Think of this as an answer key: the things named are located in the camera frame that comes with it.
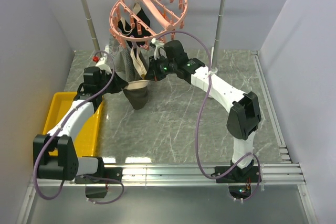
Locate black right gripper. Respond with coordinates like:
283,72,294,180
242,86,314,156
145,54,177,82

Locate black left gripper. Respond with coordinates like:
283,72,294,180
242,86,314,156
97,69,128,95

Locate dark grey boxer briefs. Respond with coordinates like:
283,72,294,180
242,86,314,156
123,46,149,110

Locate grey striped underwear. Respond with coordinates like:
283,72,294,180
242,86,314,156
108,35,137,82

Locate pink round clip hanger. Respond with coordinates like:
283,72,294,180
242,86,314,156
109,0,188,42

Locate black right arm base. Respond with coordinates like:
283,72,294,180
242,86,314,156
215,161,262,201

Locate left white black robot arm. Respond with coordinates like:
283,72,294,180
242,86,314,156
33,67,128,183

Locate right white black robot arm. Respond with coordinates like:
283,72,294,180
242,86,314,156
145,39,261,182

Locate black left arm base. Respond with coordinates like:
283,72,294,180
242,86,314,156
74,167,125,205

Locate black hanging underwear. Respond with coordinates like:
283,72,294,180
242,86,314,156
110,1,152,50

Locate yellow plastic tray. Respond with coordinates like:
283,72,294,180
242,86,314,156
43,92,104,157

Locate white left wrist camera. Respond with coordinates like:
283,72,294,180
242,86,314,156
92,56,112,74

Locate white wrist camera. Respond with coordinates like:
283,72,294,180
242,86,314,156
92,56,112,74
150,38,165,60

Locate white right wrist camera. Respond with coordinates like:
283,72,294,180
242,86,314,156
150,38,165,60

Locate aluminium table edge rail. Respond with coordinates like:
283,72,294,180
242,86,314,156
28,163,307,187

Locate aluminium right side rail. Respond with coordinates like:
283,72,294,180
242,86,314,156
251,50,292,164

